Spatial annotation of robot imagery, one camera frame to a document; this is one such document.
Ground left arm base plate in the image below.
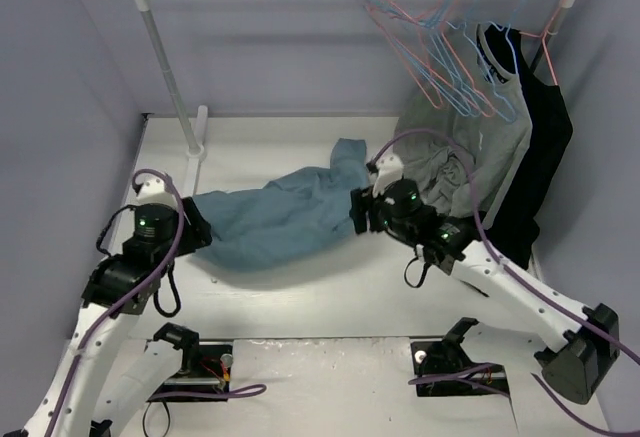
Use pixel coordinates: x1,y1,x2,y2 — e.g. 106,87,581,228
152,341,233,403

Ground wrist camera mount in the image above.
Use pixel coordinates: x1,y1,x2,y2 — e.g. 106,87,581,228
366,153,404,198
132,174,176,209

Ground black tank top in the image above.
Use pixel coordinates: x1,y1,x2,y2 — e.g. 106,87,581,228
485,25,573,268

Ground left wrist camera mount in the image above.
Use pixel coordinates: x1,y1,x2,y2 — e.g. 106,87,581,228
132,174,176,209

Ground blue wire hanger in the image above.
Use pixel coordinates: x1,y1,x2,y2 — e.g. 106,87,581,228
367,0,481,118

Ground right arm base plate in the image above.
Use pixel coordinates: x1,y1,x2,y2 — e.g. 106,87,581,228
409,339,510,398

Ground blue hanger holding tank top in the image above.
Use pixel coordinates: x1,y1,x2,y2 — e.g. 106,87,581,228
491,0,526,76

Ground grey sweatshirt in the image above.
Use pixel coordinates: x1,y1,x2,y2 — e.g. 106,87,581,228
393,24,532,228

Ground pink wire hanger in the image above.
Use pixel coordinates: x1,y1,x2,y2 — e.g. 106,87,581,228
363,0,455,110
384,0,499,118

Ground blue t shirt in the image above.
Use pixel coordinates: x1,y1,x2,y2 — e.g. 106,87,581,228
193,138,369,272

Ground pink hanger at rack end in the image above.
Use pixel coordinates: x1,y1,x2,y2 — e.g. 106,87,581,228
522,0,568,86

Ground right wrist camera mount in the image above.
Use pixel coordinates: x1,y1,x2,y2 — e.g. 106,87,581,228
366,153,404,198

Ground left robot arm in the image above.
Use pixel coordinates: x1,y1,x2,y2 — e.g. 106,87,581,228
18,194,212,436

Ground black looped cable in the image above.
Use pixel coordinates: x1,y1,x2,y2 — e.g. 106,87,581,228
142,399,171,437

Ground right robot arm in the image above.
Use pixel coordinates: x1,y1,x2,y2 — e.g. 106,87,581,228
349,179,619,405

